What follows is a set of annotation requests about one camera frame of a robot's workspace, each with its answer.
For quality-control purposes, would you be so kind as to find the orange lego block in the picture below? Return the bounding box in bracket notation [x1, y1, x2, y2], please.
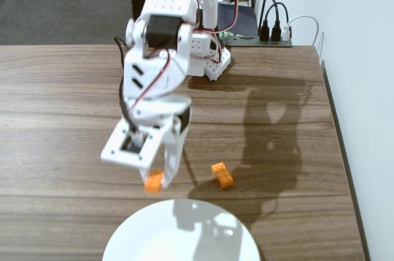
[143, 171, 164, 195]
[211, 161, 235, 191]

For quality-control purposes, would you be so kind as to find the white round plate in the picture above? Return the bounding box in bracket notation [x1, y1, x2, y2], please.
[102, 198, 261, 261]

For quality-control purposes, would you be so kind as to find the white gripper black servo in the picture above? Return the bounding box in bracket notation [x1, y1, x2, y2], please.
[127, 95, 192, 190]

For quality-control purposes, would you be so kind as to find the white usb cable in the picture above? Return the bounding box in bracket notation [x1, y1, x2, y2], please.
[283, 14, 320, 48]

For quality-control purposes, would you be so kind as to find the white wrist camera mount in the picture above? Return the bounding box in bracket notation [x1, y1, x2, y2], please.
[100, 122, 174, 171]

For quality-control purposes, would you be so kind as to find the black usb hub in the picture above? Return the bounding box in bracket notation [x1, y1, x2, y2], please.
[225, 34, 293, 48]

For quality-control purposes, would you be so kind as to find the dark navy folder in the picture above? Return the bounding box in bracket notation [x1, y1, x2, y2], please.
[217, 2, 258, 39]

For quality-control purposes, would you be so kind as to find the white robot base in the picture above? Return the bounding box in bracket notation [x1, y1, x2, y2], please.
[187, 31, 233, 82]

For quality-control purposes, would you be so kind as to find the black camera cable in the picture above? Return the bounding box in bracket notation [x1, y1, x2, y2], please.
[113, 36, 138, 131]

